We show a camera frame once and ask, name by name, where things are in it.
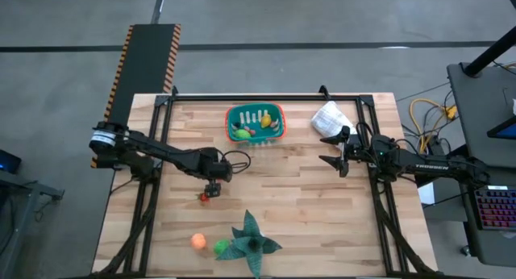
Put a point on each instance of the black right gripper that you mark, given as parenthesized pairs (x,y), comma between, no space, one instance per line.
(359,150)

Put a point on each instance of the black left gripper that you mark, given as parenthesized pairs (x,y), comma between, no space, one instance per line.
(215,166)

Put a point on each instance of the red toy strawberry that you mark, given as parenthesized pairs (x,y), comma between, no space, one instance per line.
(204,198)

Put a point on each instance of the green toy lime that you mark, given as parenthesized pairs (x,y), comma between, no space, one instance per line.
(242,134)

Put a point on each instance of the yellow toy lemon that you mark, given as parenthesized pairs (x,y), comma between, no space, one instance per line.
(265,120)

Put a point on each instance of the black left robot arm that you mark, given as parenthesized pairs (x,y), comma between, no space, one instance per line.
(161,152)

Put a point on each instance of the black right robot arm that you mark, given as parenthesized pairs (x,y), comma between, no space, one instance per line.
(435,166)

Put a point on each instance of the white folded cloth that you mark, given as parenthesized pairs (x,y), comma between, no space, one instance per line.
(328,119)

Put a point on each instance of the orange toy peach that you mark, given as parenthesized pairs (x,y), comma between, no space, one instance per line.
(198,240)

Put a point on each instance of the green fuzzy ball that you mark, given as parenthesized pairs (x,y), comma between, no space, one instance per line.
(221,246)

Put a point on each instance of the green artificial plant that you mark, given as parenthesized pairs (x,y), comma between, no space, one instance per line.
(252,244)

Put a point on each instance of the teal basket orange rim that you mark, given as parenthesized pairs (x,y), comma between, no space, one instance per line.
(234,122)

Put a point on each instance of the white paper sheet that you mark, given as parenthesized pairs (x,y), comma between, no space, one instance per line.
(427,196)

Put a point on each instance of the black hazard-striped floor mat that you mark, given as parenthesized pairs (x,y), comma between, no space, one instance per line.
(141,57)

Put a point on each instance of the dark grey keyboard desk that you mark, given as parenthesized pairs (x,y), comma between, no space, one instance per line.
(467,246)

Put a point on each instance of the tablet with blue screen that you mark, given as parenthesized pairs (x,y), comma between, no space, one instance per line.
(508,130)

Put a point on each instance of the backlit computer keyboard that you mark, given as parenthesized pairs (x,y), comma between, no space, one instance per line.
(500,208)

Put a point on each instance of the black monitor pole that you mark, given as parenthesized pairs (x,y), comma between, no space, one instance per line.
(489,53)

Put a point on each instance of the grey equipment stand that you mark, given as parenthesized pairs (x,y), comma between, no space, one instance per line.
(16,214)

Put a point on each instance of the small blue-screen device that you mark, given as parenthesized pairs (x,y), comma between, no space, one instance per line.
(8,163)

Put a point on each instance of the black metal table frame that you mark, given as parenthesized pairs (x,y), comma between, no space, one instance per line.
(242,97)

